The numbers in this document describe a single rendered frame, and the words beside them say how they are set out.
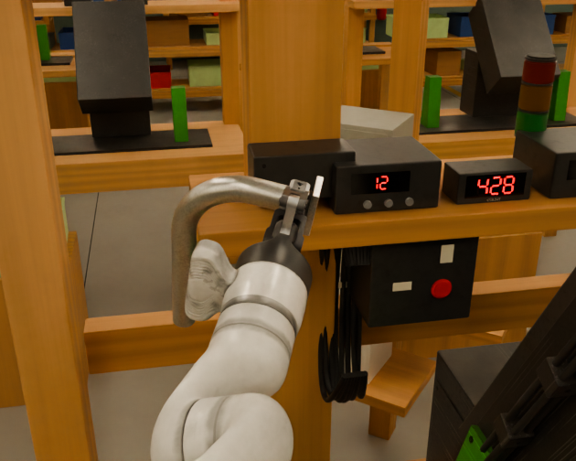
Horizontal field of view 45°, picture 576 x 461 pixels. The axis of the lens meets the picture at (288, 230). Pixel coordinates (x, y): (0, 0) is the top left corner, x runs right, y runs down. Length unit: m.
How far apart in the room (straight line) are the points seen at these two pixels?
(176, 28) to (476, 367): 6.73
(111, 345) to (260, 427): 0.81
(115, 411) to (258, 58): 2.35
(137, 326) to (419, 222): 0.54
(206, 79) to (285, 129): 6.74
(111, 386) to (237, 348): 2.78
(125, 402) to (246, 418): 2.73
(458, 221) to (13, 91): 0.65
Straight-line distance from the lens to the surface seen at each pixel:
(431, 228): 1.04
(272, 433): 0.51
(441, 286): 1.10
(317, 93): 1.05
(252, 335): 0.57
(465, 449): 1.08
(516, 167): 1.11
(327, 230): 0.99
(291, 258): 0.64
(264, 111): 1.04
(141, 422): 3.10
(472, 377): 1.22
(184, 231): 0.81
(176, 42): 7.72
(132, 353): 1.30
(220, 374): 0.57
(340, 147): 1.02
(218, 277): 0.63
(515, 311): 1.45
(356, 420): 3.06
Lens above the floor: 1.94
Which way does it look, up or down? 24 degrees down
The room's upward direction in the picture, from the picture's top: straight up
